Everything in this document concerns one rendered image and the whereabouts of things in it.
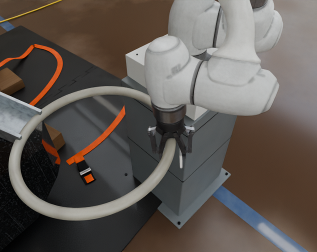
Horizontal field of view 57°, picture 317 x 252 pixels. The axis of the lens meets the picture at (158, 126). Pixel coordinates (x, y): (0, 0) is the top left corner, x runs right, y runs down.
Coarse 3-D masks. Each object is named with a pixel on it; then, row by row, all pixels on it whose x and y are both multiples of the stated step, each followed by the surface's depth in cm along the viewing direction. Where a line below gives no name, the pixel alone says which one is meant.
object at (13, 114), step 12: (0, 96) 93; (0, 108) 95; (12, 108) 96; (24, 108) 94; (36, 108) 93; (0, 120) 92; (12, 120) 94; (24, 120) 95; (0, 132) 87; (12, 132) 87
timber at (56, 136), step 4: (48, 128) 196; (52, 128) 196; (48, 132) 194; (52, 132) 194; (56, 132) 194; (60, 132) 194; (52, 136) 192; (56, 136) 192; (60, 136) 195; (52, 140) 190; (56, 140) 193; (60, 140) 197; (56, 144) 195; (60, 144) 199; (56, 148) 197
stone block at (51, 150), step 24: (0, 144) 116; (48, 144) 144; (0, 168) 122; (24, 168) 133; (48, 168) 147; (0, 192) 129; (48, 192) 156; (0, 216) 137; (24, 216) 150; (0, 240) 145
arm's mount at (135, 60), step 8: (144, 48) 124; (208, 48) 125; (216, 48) 125; (128, 56) 120; (136, 56) 120; (128, 64) 123; (136, 64) 118; (128, 72) 127; (136, 72) 122; (136, 80) 126; (144, 80) 121; (192, 112) 109; (200, 112) 111
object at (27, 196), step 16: (64, 96) 99; (80, 96) 100; (128, 96) 100; (144, 96) 96; (48, 112) 96; (32, 128) 92; (16, 144) 86; (16, 160) 82; (160, 160) 78; (16, 176) 78; (160, 176) 75; (16, 192) 76; (144, 192) 72; (32, 208) 72; (48, 208) 71; (64, 208) 71; (80, 208) 70; (96, 208) 70; (112, 208) 70
